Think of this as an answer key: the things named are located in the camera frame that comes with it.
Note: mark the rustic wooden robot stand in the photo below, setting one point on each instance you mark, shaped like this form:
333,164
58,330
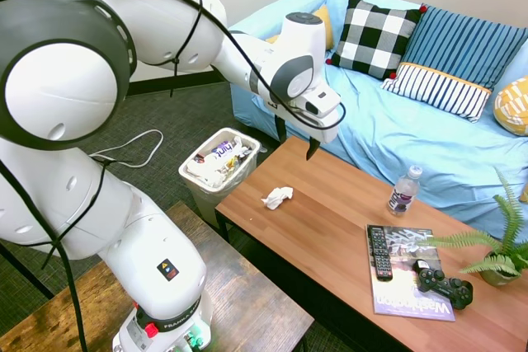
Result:
231,298

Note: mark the Washington magazine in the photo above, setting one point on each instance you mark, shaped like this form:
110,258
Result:
408,286

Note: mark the white trash bin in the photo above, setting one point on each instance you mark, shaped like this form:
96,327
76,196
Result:
220,170

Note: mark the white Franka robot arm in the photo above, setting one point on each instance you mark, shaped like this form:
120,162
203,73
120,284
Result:
82,92

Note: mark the crumpled white tissue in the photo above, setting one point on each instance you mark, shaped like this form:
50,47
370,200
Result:
277,197

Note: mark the wooden coffee table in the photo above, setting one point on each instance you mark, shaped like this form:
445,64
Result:
371,253

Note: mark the blue striped pillow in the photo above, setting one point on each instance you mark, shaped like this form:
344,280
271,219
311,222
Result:
462,47

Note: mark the light blue covered sofa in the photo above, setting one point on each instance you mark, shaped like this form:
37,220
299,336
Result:
412,121

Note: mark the clear plastic water bottle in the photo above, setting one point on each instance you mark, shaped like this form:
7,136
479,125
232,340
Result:
403,194

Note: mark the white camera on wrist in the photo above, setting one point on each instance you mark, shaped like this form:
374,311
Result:
319,101

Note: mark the white navy striped pillow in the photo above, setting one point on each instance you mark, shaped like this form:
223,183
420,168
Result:
437,88

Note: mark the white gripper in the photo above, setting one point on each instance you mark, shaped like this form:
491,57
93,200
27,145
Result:
317,123

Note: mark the yellow white patterned pillow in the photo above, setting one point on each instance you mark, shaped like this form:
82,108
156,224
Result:
512,106

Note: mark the black game controller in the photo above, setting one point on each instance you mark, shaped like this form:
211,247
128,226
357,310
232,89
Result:
443,284

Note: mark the plain yellow pillow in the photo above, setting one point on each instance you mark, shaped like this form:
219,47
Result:
323,28

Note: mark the potted green fern plant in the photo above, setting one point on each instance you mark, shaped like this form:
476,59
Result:
501,240

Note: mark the black tv remote control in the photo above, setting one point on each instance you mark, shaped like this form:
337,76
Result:
380,253

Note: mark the black white checkered pillow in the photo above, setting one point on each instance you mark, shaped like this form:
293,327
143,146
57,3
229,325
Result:
375,38

